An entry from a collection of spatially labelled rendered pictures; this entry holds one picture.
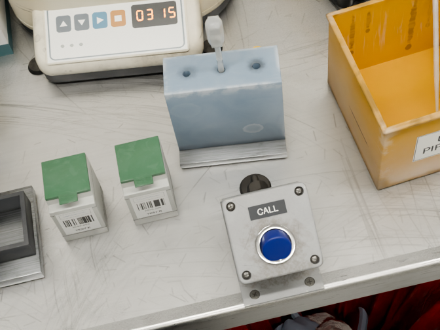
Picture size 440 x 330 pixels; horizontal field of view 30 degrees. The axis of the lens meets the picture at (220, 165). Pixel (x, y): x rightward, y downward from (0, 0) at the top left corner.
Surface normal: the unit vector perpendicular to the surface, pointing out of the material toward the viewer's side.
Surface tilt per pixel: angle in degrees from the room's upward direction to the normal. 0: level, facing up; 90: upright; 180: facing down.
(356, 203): 0
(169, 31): 25
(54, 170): 0
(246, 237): 30
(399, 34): 90
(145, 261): 0
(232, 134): 90
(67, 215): 90
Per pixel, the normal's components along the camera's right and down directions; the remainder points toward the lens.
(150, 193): 0.20, 0.83
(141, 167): -0.10, -0.51
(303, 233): 0.01, -0.03
